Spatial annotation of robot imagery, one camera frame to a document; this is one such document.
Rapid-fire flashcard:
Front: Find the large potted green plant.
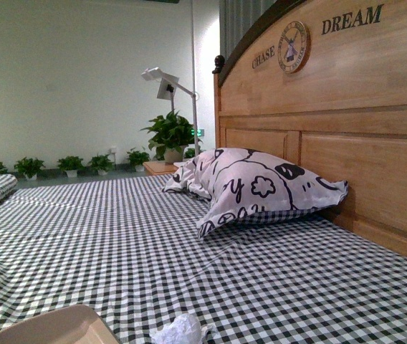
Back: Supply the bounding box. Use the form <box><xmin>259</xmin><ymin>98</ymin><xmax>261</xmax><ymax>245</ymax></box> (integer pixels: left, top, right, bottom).
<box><xmin>142</xmin><ymin>111</ymin><xmax>194</xmax><ymax>163</ymax></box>

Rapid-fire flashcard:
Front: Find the light grey curtain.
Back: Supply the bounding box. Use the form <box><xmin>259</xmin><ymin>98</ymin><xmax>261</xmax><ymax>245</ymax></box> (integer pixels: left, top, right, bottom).
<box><xmin>219</xmin><ymin>0</ymin><xmax>292</xmax><ymax>61</ymax></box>

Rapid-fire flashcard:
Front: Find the wooden bed headboard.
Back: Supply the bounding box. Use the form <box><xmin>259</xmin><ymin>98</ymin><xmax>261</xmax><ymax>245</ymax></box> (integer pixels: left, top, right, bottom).
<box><xmin>214</xmin><ymin>1</ymin><xmax>407</xmax><ymax>256</ymax></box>

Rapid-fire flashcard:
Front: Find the white floor lamp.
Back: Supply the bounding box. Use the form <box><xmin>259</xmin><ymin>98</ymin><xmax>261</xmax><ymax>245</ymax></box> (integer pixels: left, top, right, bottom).
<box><xmin>140</xmin><ymin>66</ymin><xmax>201</xmax><ymax>156</ymax></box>

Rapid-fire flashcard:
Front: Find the crumpled white paper trash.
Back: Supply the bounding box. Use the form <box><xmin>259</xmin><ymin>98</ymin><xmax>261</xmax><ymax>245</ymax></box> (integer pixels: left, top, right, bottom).
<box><xmin>151</xmin><ymin>313</ymin><xmax>215</xmax><ymax>343</ymax></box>

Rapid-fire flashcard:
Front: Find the black white checkered bedsheet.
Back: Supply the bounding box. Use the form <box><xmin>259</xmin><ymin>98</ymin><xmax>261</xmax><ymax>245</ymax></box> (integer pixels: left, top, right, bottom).
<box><xmin>0</xmin><ymin>176</ymin><xmax>407</xmax><ymax>343</ymax></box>

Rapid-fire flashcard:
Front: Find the black white cartoon pillow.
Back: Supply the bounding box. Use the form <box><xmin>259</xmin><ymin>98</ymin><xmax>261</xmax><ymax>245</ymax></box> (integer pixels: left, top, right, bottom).
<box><xmin>163</xmin><ymin>148</ymin><xmax>348</xmax><ymax>238</ymax></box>

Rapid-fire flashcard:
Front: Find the round windmill emblem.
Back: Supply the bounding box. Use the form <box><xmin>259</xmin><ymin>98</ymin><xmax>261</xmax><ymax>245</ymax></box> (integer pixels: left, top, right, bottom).
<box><xmin>277</xmin><ymin>21</ymin><xmax>311</xmax><ymax>74</ymax></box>

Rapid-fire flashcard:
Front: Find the far wooden nightstand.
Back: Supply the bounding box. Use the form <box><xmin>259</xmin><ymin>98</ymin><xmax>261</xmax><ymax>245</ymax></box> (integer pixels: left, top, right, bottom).
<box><xmin>143</xmin><ymin>161</ymin><xmax>178</xmax><ymax>176</ymax></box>

